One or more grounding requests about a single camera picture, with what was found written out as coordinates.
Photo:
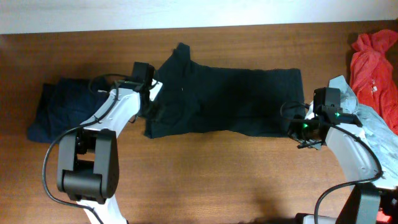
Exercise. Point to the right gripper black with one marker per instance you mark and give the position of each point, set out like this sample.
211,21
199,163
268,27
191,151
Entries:
293,131

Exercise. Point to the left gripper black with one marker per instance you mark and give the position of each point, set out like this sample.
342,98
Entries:
155,112

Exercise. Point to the black t-shirt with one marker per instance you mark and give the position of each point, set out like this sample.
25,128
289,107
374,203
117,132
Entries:
198,99

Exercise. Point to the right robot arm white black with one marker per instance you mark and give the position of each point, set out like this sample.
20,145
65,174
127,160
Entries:
373,198

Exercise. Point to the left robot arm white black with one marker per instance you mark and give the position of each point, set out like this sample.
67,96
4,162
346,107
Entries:
88,164

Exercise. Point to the light blue grey garment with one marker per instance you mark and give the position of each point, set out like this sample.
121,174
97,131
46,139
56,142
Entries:
382,140

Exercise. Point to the folded navy blue garment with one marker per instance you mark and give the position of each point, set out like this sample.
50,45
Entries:
65,105

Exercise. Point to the red t-shirt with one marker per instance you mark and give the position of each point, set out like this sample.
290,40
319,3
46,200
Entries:
371,75

